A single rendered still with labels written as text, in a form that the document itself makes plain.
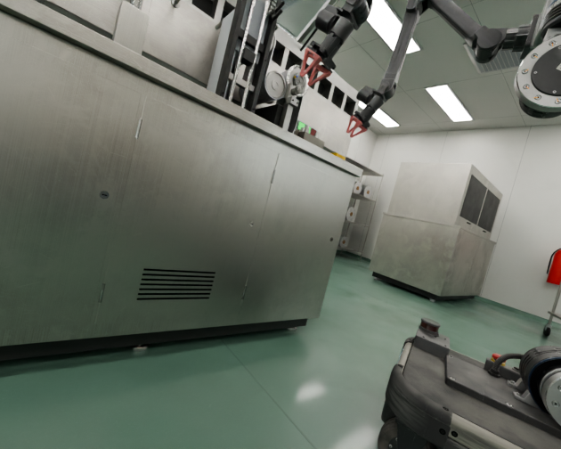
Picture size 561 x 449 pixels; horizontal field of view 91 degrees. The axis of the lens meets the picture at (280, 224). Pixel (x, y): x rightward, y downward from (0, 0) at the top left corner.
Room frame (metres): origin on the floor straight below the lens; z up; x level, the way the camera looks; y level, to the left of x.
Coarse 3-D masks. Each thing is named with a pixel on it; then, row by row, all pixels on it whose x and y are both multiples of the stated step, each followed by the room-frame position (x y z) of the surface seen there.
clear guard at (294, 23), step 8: (288, 0) 1.59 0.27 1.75; (296, 0) 1.60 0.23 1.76; (304, 0) 1.61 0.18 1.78; (312, 0) 1.61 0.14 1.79; (320, 0) 1.62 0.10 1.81; (328, 0) 1.63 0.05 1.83; (280, 8) 1.62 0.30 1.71; (288, 8) 1.63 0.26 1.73; (296, 8) 1.64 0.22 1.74; (304, 8) 1.64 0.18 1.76; (312, 8) 1.65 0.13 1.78; (320, 8) 1.66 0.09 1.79; (280, 16) 1.66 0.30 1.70; (288, 16) 1.67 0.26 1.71; (296, 16) 1.68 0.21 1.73; (304, 16) 1.68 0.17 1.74; (312, 16) 1.69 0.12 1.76; (280, 24) 1.70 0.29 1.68; (288, 24) 1.71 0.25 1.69; (296, 24) 1.71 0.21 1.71; (304, 24) 1.72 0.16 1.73; (288, 32) 1.75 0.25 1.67; (296, 32) 1.76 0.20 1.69
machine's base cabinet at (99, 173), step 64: (0, 64) 0.59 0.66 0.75; (64, 64) 0.66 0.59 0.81; (0, 128) 0.61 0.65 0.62; (64, 128) 0.67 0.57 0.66; (128, 128) 0.76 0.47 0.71; (192, 128) 0.87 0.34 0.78; (0, 192) 0.62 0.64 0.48; (64, 192) 0.69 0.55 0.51; (128, 192) 0.78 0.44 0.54; (192, 192) 0.90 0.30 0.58; (256, 192) 1.06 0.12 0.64; (320, 192) 1.27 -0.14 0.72; (0, 256) 0.63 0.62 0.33; (64, 256) 0.71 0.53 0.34; (128, 256) 0.81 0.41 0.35; (192, 256) 0.93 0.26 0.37; (256, 256) 1.10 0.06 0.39; (320, 256) 1.35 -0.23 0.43; (0, 320) 0.65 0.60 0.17; (64, 320) 0.73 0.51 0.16; (128, 320) 0.83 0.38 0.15; (192, 320) 0.97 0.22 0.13; (256, 320) 1.16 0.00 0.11
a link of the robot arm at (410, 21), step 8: (416, 0) 1.24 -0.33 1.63; (408, 8) 1.26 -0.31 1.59; (416, 8) 1.26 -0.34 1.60; (408, 16) 1.28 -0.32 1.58; (416, 16) 1.27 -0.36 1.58; (408, 24) 1.28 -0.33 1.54; (416, 24) 1.30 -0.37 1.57; (400, 32) 1.29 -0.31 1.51; (408, 32) 1.27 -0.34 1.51; (400, 40) 1.29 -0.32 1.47; (408, 40) 1.27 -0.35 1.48; (400, 48) 1.28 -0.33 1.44; (392, 56) 1.29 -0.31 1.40; (400, 56) 1.28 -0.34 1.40; (392, 64) 1.29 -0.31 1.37; (400, 64) 1.28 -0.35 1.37; (392, 72) 1.28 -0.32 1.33; (384, 80) 1.29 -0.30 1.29; (392, 80) 1.27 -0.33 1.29; (392, 88) 1.27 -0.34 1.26; (392, 96) 1.32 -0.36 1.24
